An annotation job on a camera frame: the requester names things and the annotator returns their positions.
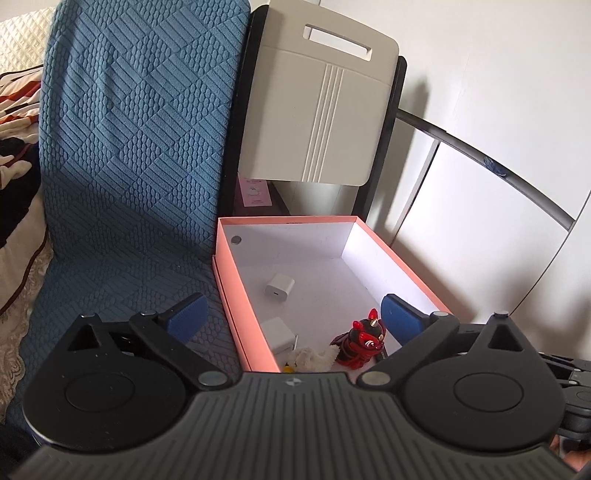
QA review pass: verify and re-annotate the cream patterned blanket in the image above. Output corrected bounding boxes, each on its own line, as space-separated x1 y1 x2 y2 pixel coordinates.
1 7 55 420

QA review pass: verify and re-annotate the red black toy figure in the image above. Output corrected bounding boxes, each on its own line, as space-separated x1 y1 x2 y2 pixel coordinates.
331 308 387 370

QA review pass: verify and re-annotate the person's right hand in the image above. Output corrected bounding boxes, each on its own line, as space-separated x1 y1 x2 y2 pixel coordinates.
550 435 591 471

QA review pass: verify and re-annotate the blue textured sofa cover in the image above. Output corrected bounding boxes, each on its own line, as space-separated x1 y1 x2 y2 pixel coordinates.
7 1 250 425

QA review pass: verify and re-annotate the beige folding chair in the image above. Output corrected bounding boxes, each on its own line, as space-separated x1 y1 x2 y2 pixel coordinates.
238 1 399 186

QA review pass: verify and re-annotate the pink cardboard box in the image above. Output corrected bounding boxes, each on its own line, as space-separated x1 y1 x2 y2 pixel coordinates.
213 216 447 372

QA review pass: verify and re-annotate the beige plush toy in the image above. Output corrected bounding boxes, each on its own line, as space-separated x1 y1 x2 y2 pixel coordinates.
284 345 339 373

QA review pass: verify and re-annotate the white charger with prongs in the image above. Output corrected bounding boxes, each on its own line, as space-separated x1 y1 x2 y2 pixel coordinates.
260 317 297 354

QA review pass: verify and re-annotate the white cube charger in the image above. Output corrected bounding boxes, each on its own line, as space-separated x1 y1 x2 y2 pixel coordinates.
264 273 296 301

